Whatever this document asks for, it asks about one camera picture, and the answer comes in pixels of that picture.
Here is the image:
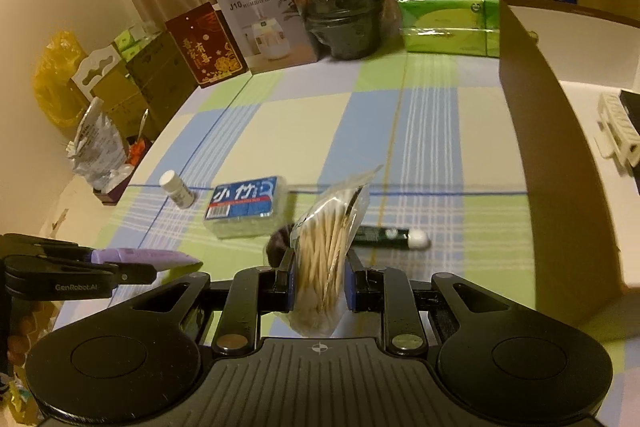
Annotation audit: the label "purple tube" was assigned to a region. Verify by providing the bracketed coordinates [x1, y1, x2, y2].
[90, 248, 200, 271]

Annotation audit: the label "brown velvet scrunchie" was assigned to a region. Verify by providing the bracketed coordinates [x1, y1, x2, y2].
[265, 223, 295, 269]

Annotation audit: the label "cotton swab bag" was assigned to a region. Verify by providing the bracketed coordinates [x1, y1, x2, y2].
[288, 168, 380, 337]

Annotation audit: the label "small white pill bottle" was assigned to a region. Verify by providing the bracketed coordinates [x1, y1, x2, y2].
[158, 170, 195, 209]

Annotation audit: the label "white plastic rack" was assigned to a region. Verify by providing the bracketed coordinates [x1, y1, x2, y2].
[596, 92, 640, 168]

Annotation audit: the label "blue label floss box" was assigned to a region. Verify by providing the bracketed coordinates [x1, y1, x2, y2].
[203, 176, 288, 239]

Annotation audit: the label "checkered tablecloth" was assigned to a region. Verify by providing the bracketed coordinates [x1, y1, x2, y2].
[49, 48, 640, 427]

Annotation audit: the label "crumpled plastic bag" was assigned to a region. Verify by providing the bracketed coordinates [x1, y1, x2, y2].
[66, 98, 128, 191]

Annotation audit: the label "yellow plastic bag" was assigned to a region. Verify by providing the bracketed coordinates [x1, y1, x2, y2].
[32, 30, 89, 141]

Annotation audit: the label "brown cardboard boxes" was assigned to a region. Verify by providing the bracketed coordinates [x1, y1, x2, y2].
[72, 31, 198, 140]

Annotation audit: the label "green tissue packs pile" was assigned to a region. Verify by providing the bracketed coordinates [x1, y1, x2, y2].
[113, 22, 160, 62]

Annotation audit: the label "red greeting card box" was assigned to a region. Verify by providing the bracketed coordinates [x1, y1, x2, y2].
[165, 2, 247, 88]

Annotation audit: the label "green tissue pack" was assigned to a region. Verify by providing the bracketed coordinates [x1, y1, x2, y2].
[397, 0, 500, 57]

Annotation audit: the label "white humidifier box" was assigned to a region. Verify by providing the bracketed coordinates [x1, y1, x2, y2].
[216, 0, 319, 74]

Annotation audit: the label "brown cardboard storage box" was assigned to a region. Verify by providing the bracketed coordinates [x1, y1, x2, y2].
[499, 0, 639, 340]

